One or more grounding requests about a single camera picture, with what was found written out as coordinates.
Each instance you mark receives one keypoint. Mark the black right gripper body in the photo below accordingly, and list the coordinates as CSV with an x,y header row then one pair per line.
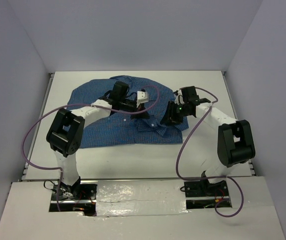
x,y
177,112

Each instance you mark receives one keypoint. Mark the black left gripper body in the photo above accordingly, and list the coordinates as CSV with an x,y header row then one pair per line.
x,y
129,105

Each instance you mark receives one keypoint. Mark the blue checked long sleeve shirt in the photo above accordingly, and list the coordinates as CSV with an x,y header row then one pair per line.
x,y
120,129

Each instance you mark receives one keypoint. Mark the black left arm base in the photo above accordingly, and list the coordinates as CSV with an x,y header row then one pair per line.
x,y
83,200

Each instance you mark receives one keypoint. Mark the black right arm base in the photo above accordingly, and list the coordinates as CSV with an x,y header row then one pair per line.
x,y
204,195

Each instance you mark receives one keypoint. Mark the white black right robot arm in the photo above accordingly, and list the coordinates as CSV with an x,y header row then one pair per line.
x,y
235,144

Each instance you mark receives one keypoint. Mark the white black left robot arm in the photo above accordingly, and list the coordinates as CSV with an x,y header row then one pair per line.
x,y
66,131

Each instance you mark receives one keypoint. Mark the silver tape patch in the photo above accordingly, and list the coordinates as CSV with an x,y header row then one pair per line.
x,y
140,198

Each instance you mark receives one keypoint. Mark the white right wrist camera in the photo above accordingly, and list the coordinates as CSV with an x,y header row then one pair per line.
x,y
178,97

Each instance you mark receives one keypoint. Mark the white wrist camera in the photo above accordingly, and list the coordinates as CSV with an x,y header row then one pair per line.
x,y
178,97
142,97

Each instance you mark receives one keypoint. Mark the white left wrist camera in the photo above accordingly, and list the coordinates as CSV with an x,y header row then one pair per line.
x,y
142,97

